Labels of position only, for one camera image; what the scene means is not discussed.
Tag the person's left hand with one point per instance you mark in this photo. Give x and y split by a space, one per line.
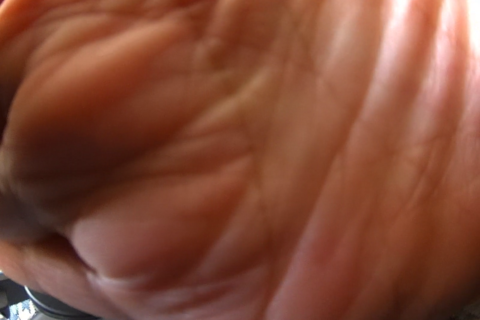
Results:
243 117

